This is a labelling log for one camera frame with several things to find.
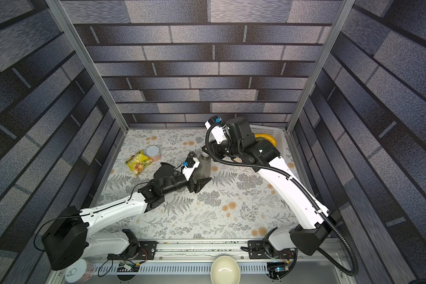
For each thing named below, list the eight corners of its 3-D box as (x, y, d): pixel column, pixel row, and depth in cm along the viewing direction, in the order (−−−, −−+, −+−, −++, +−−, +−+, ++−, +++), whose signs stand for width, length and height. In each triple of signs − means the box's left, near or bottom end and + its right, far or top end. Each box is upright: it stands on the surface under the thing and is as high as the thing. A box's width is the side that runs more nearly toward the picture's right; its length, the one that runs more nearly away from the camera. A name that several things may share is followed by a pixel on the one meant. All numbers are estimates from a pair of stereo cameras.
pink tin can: (154, 163, 105) (151, 158, 100) (147, 155, 109) (144, 149, 104) (163, 157, 107) (161, 152, 103) (156, 149, 111) (154, 144, 107)
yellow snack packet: (127, 166, 103) (124, 161, 100) (144, 154, 109) (141, 149, 105) (136, 175, 99) (133, 171, 96) (153, 163, 105) (151, 158, 101)
